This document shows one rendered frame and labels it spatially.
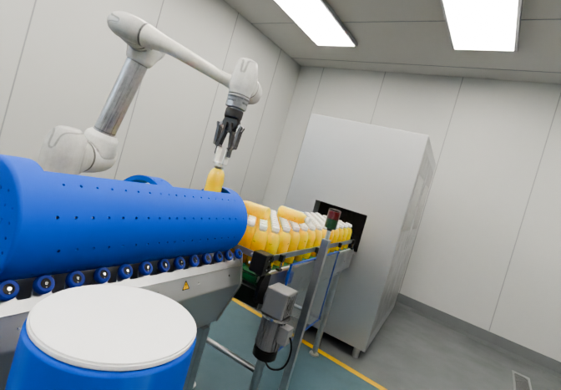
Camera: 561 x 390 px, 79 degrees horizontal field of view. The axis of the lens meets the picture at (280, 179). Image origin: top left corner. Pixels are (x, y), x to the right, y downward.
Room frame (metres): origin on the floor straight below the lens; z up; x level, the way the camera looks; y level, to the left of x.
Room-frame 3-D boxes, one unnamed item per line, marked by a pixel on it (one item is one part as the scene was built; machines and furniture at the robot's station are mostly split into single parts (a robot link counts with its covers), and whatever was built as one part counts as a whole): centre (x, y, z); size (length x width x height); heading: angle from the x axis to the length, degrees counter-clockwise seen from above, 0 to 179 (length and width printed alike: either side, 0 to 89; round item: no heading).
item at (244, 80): (1.43, 0.26, 1.70); 0.13 x 0.11 x 0.16; 174
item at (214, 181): (1.42, 0.26, 1.23); 0.07 x 0.07 x 0.19
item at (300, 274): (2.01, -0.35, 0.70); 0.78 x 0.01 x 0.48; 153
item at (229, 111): (1.42, 0.26, 1.52); 0.08 x 0.07 x 0.09; 63
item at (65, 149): (1.49, 0.94, 1.19); 0.18 x 0.16 x 0.22; 174
